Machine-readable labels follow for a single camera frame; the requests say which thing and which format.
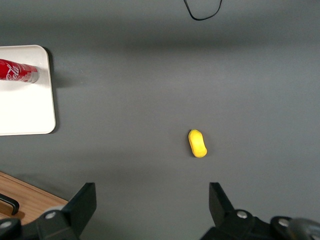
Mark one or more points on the yellow lemon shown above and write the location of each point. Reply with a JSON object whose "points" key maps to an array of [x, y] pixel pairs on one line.
{"points": [[198, 143]]}

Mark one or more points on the beige plastic tray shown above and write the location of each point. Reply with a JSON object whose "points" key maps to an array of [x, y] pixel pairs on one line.
{"points": [[25, 107]]}

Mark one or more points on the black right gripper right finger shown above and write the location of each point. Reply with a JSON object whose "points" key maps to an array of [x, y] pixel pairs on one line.
{"points": [[222, 215]]}

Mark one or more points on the wooden drawer cabinet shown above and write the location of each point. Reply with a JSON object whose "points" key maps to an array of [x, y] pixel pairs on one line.
{"points": [[32, 197]]}

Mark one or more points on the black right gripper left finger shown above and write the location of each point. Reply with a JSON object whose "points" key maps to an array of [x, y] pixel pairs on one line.
{"points": [[80, 210]]}

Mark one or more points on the red coke bottle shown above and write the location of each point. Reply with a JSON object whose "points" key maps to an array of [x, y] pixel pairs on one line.
{"points": [[17, 72]]}

